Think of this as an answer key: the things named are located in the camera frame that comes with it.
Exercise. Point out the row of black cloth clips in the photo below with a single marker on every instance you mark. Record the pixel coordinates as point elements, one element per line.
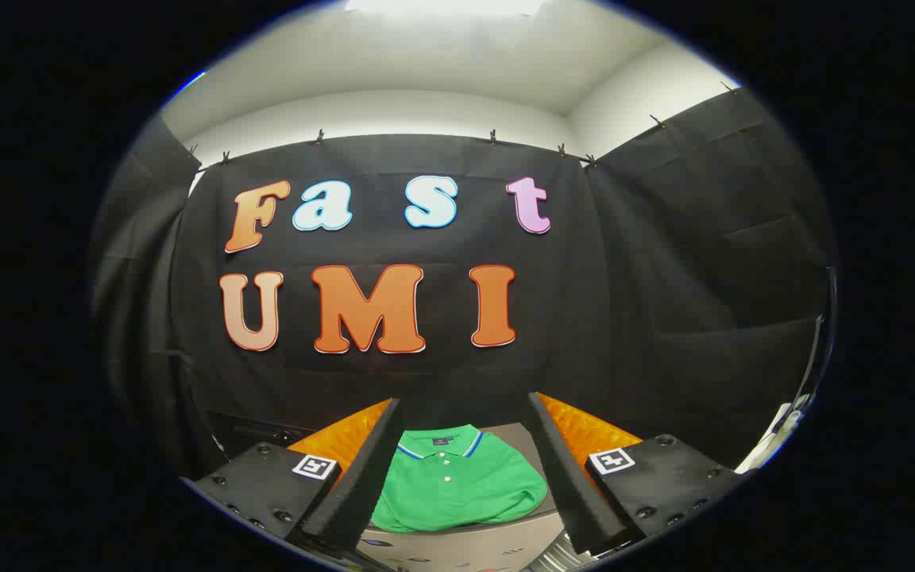
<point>492,137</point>

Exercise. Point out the black metal pole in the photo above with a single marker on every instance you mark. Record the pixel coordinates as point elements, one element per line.
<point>823,334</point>

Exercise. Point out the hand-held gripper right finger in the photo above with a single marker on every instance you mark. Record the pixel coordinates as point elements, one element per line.
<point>565,485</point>

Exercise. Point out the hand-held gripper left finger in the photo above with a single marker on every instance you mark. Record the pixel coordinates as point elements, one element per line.
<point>366,477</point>

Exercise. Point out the green polo shirt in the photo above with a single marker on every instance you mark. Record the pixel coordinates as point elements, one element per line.
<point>457,492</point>

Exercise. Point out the white panel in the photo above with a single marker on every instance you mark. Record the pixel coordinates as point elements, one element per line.
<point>775,435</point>

